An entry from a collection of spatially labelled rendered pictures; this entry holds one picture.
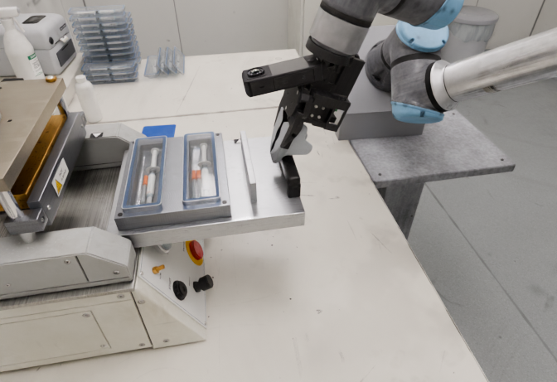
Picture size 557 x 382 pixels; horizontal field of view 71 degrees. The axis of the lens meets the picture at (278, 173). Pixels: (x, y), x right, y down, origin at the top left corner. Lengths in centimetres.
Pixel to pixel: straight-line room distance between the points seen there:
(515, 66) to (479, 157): 41
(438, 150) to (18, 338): 104
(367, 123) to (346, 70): 58
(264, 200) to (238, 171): 9
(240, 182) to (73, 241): 26
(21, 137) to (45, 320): 26
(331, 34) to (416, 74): 44
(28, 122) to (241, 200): 32
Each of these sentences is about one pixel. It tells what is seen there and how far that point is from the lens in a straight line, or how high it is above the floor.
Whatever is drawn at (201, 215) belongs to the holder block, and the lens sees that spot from 59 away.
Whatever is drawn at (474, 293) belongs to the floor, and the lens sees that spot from 186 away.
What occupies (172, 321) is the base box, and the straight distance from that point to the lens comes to 67.
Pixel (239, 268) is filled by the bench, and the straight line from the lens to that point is 81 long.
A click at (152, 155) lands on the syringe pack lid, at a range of 69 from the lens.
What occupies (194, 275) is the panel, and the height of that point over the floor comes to 79.
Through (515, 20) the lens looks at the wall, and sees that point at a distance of 410.
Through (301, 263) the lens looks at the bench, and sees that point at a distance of 81.
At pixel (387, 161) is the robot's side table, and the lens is 110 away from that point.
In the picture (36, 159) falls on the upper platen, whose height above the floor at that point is 106.
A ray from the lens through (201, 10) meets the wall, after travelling 310.
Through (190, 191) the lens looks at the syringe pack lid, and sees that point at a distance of 60.
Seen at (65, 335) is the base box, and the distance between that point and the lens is 71.
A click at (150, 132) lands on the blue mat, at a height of 75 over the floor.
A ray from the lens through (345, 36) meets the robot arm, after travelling 55.
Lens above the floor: 139
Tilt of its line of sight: 39 degrees down
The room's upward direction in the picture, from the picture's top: straight up
